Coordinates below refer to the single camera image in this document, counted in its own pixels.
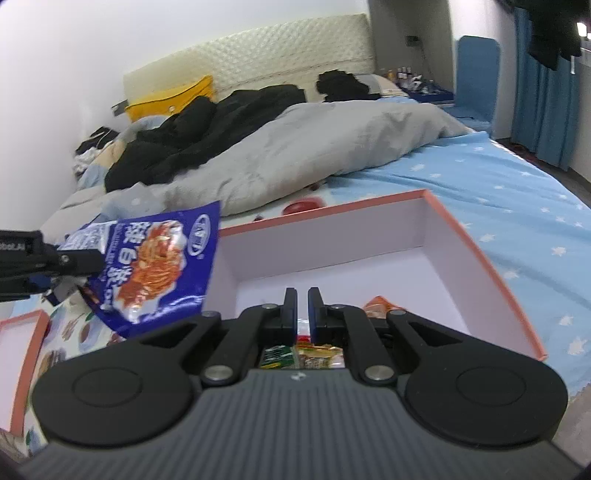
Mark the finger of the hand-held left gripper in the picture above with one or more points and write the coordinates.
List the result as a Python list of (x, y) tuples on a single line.
[(78, 263), (39, 281)]

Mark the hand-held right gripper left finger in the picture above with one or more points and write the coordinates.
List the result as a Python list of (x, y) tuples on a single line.
[(291, 314)]

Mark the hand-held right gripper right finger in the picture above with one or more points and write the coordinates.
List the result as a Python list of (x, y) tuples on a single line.
[(316, 318)]

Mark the red yellow snack packet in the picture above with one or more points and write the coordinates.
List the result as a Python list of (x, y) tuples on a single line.
[(323, 357)]

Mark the green snack packet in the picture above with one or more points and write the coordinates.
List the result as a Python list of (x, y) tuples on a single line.
[(277, 357)]

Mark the brown orange snack packet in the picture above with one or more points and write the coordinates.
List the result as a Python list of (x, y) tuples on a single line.
[(381, 307)]

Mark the blue snack packet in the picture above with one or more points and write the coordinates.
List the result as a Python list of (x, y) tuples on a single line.
[(152, 267)]

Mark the orange cardboard box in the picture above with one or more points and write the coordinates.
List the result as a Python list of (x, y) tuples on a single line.
[(346, 235)]

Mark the fruit print bedsheet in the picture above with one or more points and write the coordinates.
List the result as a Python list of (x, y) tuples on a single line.
[(69, 323)]

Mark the orange box lid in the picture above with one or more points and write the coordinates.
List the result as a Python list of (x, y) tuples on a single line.
[(14, 350)]

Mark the pile of clothes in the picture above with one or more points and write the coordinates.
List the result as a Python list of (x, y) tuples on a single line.
[(94, 147)]

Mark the black jacket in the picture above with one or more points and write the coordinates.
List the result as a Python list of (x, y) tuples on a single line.
[(184, 143)]

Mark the grey duvet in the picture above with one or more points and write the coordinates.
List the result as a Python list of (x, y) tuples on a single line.
[(300, 152)]

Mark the yellow pillow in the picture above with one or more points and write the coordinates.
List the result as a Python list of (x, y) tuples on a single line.
[(166, 104)]

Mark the blue star bedsheet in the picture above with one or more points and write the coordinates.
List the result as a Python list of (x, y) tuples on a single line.
[(508, 198)]

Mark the black garment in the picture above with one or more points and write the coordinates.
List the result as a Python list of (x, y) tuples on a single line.
[(339, 85)]

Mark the beige grey pillow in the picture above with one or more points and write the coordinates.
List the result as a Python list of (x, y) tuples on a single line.
[(383, 85)]

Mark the blue tray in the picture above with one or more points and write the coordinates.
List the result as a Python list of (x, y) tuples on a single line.
[(434, 96)]

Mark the cream quilted headboard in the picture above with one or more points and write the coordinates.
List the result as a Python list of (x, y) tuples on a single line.
[(258, 60)]

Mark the group of small bottles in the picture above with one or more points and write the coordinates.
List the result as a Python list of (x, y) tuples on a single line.
[(411, 78)]

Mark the blue covered chair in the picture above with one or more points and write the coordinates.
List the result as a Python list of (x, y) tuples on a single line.
[(475, 78)]

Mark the blue curtain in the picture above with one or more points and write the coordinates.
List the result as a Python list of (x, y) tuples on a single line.
[(540, 115)]

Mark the hanging black coat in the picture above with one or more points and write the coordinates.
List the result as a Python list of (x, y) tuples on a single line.
[(549, 37)]

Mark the grey wall plate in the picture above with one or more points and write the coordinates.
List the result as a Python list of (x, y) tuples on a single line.
[(119, 109)]

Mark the black wall socket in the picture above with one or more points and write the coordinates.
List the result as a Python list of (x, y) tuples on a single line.
[(412, 40)]

